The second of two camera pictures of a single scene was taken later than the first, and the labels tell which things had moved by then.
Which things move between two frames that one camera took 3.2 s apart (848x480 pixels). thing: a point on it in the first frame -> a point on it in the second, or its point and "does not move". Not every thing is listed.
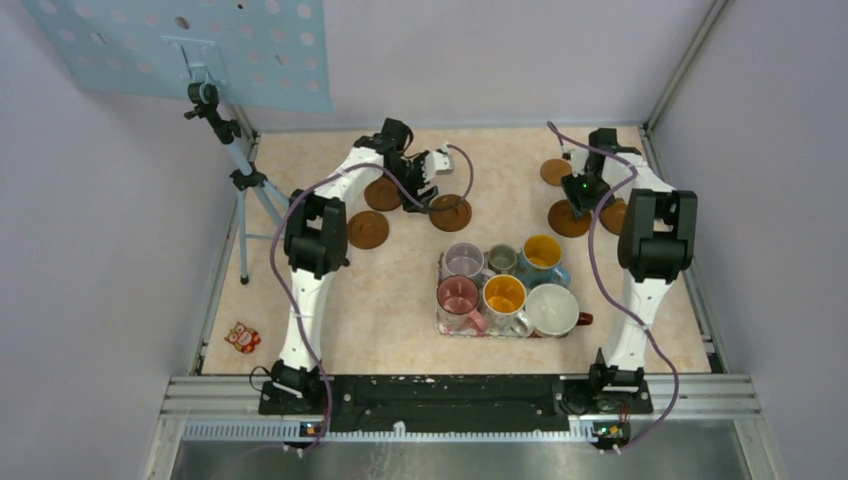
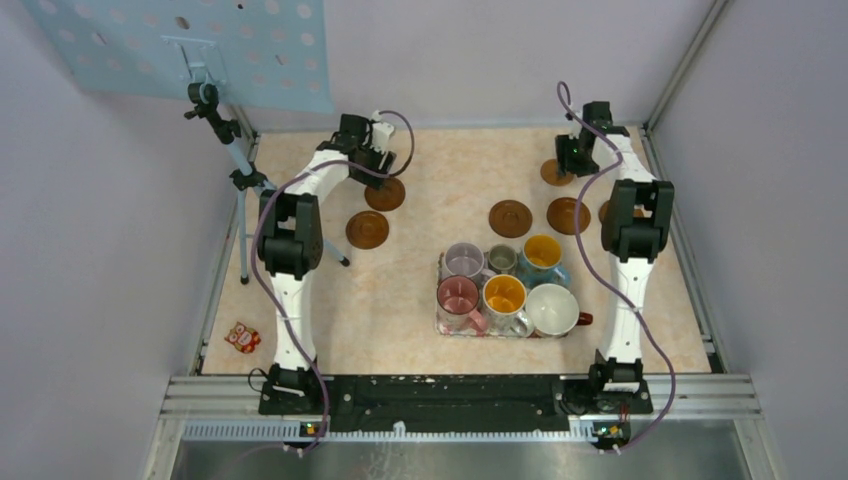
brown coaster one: [367, 230] does not move
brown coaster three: [452, 219] -> [510, 218]
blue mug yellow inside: [540, 261] does not move
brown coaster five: [562, 220] does not move
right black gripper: [577, 200] -> [565, 165]
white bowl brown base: [554, 310] does not move
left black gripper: [426, 197] -> [377, 156]
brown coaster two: [382, 194] does not move
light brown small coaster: [552, 170] does not move
